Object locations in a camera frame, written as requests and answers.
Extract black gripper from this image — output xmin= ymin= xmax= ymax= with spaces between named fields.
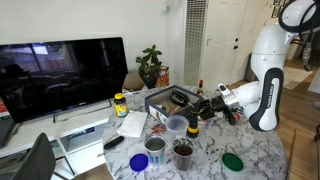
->
xmin=190 ymin=95 xmax=229 ymax=122

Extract yellow black Rayovac torch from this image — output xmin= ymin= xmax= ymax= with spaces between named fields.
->
xmin=186 ymin=111 xmax=200 ymax=139

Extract fruit puree pouch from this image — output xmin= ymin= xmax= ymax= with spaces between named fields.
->
xmin=199 ymin=118 xmax=215 ymax=129

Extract brown hot sauce bottle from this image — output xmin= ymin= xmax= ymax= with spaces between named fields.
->
xmin=196 ymin=79 xmax=205 ymax=95

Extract black case in box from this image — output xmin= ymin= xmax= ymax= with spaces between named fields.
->
xmin=170 ymin=90 xmax=190 ymax=108

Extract clear plastic measuring cup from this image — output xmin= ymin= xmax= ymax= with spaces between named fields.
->
xmin=165 ymin=114 xmax=190 ymax=143

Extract wooden block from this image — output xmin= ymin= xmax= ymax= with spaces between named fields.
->
xmin=161 ymin=101 xmax=183 ymax=115

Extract navy blue shoe box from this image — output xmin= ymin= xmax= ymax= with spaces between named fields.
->
xmin=144 ymin=84 xmax=203 ymax=126

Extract red chili packet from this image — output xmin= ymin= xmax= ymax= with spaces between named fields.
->
xmin=150 ymin=123 xmax=167 ymax=135

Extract plastic cup of coffee beans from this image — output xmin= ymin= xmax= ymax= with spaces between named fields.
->
xmin=172 ymin=138 xmax=195 ymax=172

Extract orange snack carton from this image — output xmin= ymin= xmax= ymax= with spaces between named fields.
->
xmin=155 ymin=65 xmax=170 ymax=88

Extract green round lid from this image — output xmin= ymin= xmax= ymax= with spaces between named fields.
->
xmin=221 ymin=152 xmax=245 ymax=173

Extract metal can with blue label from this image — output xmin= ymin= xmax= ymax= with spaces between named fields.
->
xmin=143 ymin=133 xmax=167 ymax=167

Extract green potted plant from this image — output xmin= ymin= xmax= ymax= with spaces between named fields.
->
xmin=135 ymin=44 xmax=164 ymax=90

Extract white paper napkin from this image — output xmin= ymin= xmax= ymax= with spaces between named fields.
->
xmin=117 ymin=110 xmax=149 ymax=139

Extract white door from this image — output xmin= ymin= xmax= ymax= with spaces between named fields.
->
xmin=199 ymin=0 xmax=249 ymax=89

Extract vitamin bottle with yellow lid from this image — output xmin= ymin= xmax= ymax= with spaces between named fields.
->
xmin=113 ymin=92 xmax=129 ymax=118

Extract blue round lid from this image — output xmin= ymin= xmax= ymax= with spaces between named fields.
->
xmin=129 ymin=153 xmax=149 ymax=173

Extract black remote control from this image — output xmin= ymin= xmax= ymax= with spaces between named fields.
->
xmin=103 ymin=135 xmax=125 ymax=151

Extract patterned floor rug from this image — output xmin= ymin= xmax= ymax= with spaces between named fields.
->
xmin=283 ymin=65 xmax=314 ymax=91

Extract white round thermostat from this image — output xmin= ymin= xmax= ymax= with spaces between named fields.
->
xmin=161 ymin=3 xmax=172 ymax=15

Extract black picture frames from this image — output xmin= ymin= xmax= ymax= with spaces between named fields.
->
xmin=271 ymin=0 xmax=288 ymax=18

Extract black flat screen television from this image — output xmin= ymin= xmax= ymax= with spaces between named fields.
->
xmin=0 ymin=36 xmax=129 ymax=124

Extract white television stand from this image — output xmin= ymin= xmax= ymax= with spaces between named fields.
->
xmin=0 ymin=98 xmax=134 ymax=180

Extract black chair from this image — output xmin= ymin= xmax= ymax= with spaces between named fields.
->
xmin=11 ymin=132 xmax=57 ymax=180

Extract white wall vent grille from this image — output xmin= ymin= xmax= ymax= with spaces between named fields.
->
xmin=182 ymin=0 xmax=209 ymax=87

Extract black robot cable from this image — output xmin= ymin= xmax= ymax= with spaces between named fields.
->
xmin=278 ymin=0 xmax=320 ymax=73

